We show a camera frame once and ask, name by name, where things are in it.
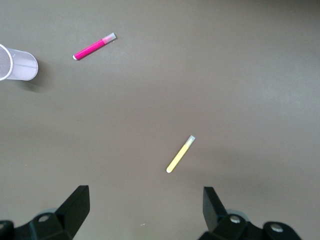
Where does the pink highlighter pen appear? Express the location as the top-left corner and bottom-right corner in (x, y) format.
(72, 31), (118, 61)

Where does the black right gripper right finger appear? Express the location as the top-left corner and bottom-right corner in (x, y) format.
(198, 186), (303, 240)

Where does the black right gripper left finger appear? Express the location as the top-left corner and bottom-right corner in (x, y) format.
(0, 185), (91, 240)

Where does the yellow highlighter pen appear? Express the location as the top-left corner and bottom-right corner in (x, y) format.
(165, 134), (196, 174)

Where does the pink mesh pen holder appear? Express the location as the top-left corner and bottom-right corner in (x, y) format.
(0, 43), (39, 82)

